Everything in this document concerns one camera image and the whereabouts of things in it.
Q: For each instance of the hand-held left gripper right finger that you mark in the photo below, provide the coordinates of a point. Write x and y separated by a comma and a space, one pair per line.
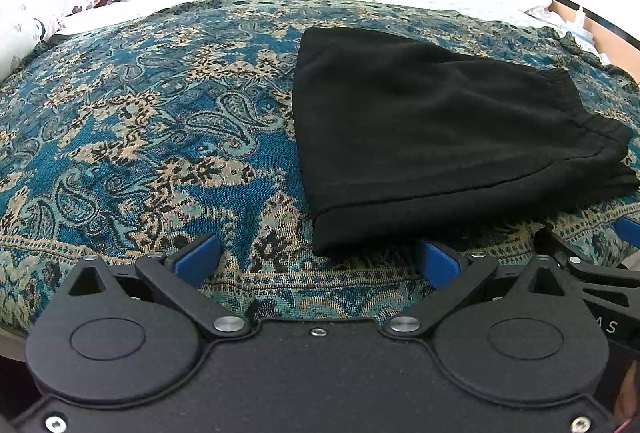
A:
437, 263

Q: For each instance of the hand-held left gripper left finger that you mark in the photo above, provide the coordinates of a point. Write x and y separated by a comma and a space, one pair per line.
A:
195, 259

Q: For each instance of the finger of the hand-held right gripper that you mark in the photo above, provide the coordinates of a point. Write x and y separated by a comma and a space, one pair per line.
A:
555, 243
629, 229

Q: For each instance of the black pants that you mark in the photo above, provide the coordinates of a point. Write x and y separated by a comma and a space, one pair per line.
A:
425, 128

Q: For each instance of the teal paisley blanket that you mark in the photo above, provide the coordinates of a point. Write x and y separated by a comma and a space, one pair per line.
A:
150, 123

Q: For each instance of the white rumpled cloth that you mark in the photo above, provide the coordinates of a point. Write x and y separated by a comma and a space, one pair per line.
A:
539, 8

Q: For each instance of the floral white pillow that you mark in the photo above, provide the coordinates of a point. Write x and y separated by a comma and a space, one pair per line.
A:
20, 28

